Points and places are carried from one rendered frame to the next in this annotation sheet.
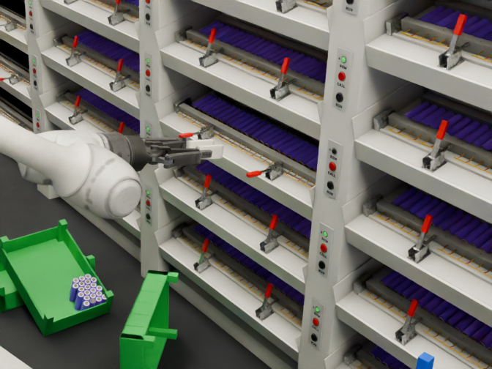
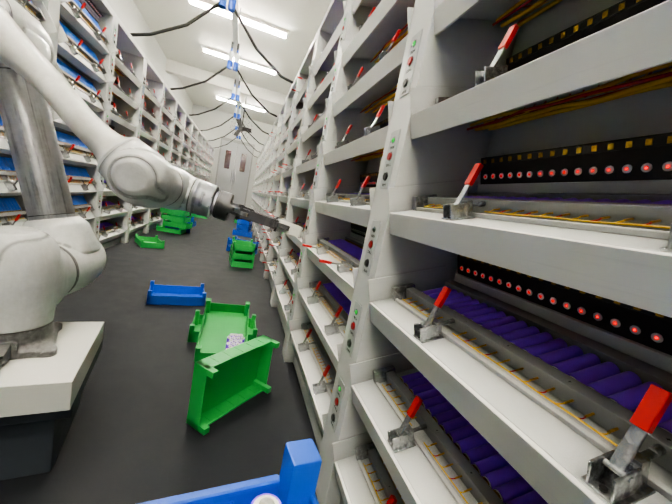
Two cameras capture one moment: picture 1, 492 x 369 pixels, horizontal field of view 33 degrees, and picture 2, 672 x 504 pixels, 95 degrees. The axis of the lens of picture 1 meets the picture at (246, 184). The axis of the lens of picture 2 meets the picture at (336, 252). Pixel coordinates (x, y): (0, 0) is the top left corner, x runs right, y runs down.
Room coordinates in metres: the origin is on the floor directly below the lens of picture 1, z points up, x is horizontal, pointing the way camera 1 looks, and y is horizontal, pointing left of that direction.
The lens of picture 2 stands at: (0.88, -0.36, 0.72)
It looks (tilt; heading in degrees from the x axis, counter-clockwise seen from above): 8 degrees down; 22
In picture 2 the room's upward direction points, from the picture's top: 11 degrees clockwise
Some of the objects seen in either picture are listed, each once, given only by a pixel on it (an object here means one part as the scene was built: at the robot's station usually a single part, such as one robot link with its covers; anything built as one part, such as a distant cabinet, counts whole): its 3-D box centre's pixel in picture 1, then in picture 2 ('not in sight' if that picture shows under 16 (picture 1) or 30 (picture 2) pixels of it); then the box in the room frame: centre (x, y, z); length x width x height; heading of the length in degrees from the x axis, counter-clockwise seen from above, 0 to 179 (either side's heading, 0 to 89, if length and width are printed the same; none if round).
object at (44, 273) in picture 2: not in sight; (16, 274); (1.25, 0.56, 0.43); 0.18 x 0.16 x 0.22; 36
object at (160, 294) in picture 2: not in sight; (177, 293); (2.20, 1.12, 0.04); 0.30 x 0.20 x 0.08; 140
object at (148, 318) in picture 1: (151, 336); (237, 378); (1.68, 0.22, 0.10); 0.30 x 0.08 x 0.20; 175
